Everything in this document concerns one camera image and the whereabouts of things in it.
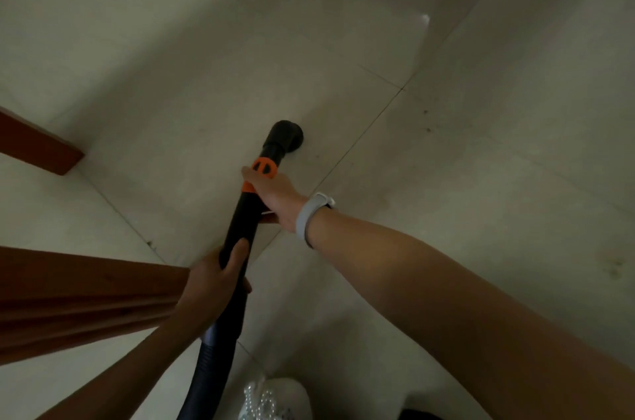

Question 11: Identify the person's left hand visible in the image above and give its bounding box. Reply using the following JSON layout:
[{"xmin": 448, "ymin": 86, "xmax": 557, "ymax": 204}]
[{"xmin": 175, "ymin": 238, "xmax": 253, "ymax": 337}]

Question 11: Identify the person's right hand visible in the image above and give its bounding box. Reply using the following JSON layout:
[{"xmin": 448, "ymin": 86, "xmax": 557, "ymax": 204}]
[{"xmin": 241, "ymin": 165, "xmax": 307, "ymax": 233}]

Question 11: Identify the black orange vacuum cleaner wand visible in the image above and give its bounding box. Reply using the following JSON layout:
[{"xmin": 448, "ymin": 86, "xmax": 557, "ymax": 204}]
[{"xmin": 176, "ymin": 120, "xmax": 304, "ymax": 420}]

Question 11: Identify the person's right forearm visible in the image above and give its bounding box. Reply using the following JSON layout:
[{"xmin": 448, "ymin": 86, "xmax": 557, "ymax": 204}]
[{"xmin": 304, "ymin": 209, "xmax": 635, "ymax": 420}]

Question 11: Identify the person's left forearm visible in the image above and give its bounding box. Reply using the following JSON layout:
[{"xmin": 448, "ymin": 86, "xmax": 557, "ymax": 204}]
[{"xmin": 37, "ymin": 318, "xmax": 204, "ymax": 420}]

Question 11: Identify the grey wristband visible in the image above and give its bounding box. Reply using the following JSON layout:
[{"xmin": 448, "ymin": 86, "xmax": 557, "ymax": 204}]
[{"xmin": 296, "ymin": 192, "xmax": 336, "ymax": 249}]

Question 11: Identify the white shoe with pearls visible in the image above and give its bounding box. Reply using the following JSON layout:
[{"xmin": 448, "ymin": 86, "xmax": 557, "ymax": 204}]
[{"xmin": 237, "ymin": 376, "xmax": 314, "ymax": 420}]

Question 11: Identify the brown wooden furniture edge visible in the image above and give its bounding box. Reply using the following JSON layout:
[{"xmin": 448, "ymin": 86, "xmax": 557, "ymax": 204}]
[{"xmin": 0, "ymin": 246, "xmax": 191, "ymax": 367}]

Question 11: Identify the brown wooden furniture leg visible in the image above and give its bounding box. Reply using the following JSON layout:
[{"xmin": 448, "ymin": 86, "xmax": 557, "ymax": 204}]
[{"xmin": 0, "ymin": 106, "xmax": 85, "ymax": 176}]

